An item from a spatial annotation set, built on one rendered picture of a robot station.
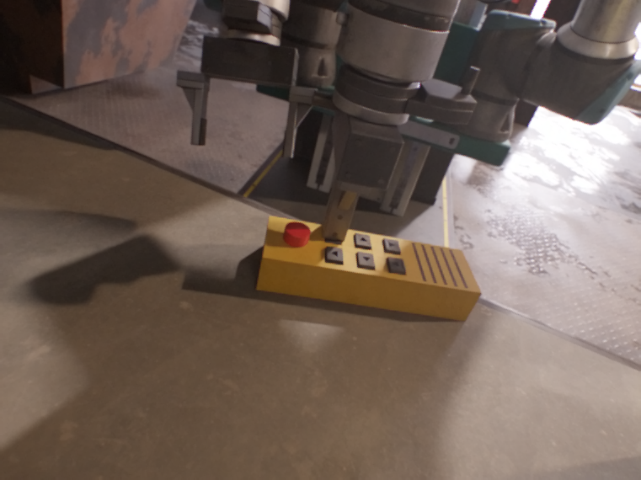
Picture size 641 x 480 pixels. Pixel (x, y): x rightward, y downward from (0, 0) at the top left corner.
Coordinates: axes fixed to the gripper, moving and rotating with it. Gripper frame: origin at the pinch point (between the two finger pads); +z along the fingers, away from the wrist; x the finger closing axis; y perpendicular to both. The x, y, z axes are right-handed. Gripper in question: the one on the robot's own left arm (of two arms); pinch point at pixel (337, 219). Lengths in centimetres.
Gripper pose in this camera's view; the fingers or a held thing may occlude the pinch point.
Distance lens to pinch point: 48.1
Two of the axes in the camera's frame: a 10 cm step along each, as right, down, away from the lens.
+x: 0.3, 5.5, -8.4
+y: -9.7, -1.8, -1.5
